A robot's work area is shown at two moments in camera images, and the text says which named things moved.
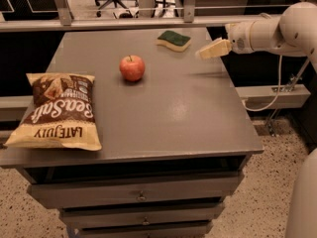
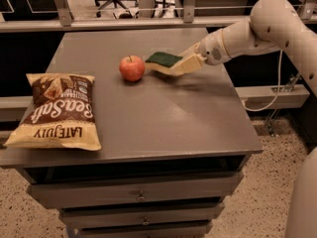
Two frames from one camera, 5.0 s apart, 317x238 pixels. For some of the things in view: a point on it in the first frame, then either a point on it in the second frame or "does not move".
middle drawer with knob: (106, 214) does not move
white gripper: (239, 38) -> (211, 49)
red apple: (132, 67) does not move
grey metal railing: (65, 20) does not move
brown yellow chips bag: (59, 115) does not move
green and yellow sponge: (174, 41) -> (159, 61)
